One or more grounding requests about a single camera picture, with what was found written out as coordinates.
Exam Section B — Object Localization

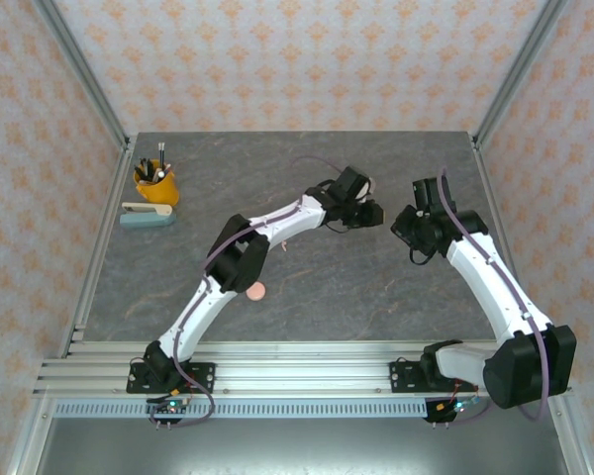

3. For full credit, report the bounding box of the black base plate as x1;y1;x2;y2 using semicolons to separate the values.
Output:
388;359;477;395
126;361;217;395

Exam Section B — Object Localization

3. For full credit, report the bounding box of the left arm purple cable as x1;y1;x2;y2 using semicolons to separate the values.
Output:
148;155;347;429

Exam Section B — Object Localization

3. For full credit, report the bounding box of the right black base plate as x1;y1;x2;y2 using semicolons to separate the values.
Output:
388;359;477;395

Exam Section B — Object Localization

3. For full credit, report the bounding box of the aluminium mounting rail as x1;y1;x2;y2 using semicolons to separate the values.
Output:
32;339;574;398

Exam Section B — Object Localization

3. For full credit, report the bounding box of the teal beige stapler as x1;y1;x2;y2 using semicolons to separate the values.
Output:
119;201;177;230

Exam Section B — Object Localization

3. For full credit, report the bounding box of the orange pen cup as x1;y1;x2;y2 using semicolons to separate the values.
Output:
133;165;180;207

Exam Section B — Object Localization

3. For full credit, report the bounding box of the grey metal shelf panel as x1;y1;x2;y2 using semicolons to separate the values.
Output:
34;418;575;475

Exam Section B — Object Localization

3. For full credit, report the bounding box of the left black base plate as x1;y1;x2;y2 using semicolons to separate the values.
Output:
126;361;217;395

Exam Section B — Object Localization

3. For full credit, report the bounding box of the slotted grey cable duct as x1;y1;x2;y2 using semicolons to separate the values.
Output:
52;401;440;420

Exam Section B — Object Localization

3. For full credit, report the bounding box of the aluminium table side rail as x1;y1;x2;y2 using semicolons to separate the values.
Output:
472;138;545;357
56;142;136;360

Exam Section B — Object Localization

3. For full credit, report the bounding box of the aluminium frame leg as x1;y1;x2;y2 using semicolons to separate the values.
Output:
7;395;55;475
546;395;594;475

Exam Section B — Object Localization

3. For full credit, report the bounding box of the aluminium frame post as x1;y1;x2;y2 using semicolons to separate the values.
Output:
32;0;133;152
472;0;570;149

